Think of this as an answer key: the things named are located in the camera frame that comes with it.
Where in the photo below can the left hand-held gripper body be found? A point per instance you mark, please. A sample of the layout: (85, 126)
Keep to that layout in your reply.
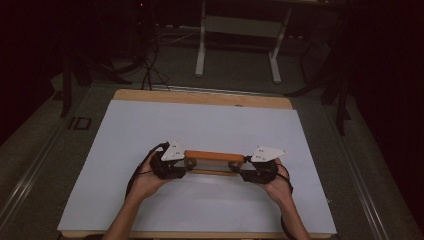
(166, 161)

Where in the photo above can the white metal desk frame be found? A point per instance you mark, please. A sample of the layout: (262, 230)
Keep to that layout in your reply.
(240, 26)

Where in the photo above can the person's right hand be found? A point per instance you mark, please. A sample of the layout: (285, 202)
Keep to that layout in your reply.
(278, 190)

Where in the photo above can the silver metal strip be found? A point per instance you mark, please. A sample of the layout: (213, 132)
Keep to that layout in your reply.
(216, 90)

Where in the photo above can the wooden photo frame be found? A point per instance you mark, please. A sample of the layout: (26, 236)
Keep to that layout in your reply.
(213, 156)

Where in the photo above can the black floor plate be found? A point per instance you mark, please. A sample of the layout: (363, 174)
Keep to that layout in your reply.
(80, 123)

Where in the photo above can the white table mat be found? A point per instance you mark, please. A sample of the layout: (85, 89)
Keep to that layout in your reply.
(200, 126)

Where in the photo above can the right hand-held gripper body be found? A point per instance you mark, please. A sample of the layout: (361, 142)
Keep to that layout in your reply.
(263, 170)

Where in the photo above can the black metal stand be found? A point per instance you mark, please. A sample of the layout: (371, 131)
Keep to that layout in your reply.
(341, 106)
(66, 90)

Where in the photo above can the metal floor rail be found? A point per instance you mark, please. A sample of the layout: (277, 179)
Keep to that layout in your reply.
(363, 186)
(30, 173)

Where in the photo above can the person's left hand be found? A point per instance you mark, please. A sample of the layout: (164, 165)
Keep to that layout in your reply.
(146, 183)

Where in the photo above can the wooden table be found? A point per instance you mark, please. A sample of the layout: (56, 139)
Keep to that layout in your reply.
(200, 98)

